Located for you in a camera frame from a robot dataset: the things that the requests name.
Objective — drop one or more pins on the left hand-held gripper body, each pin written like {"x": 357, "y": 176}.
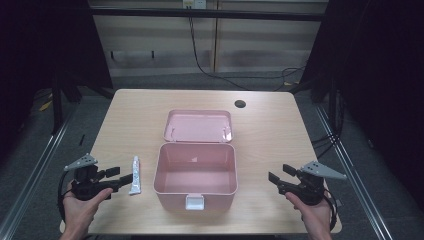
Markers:
{"x": 87, "y": 186}

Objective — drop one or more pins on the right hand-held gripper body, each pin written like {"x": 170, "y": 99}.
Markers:
{"x": 310, "y": 190}

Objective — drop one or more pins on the person's right hand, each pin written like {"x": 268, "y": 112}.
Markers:
{"x": 315, "y": 216}

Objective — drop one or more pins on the black curtain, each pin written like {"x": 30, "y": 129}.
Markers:
{"x": 383, "y": 83}
{"x": 40, "y": 50}

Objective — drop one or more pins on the person's left hand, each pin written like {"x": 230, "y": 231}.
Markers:
{"x": 80, "y": 213}

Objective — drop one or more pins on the white wall socket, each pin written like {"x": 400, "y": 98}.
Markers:
{"x": 194, "y": 3}

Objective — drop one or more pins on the pink plastic storage box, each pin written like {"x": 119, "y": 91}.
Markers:
{"x": 196, "y": 181}

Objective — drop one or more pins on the metal floor rail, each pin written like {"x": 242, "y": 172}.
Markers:
{"x": 356, "y": 180}
{"x": 30, "y": 180}

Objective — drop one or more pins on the yellow floor tape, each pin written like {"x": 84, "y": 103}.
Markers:
{"x": 45, "y": 106}

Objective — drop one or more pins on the white ointment tube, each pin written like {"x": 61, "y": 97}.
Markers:
{"x": 135, "y": 176}

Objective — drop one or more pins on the small black floor piece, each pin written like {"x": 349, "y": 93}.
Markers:
{"x": 81, "y": 140}

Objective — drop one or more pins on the black horizontal metal bar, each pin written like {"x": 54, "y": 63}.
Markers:
{"x": 206, "y": 14}

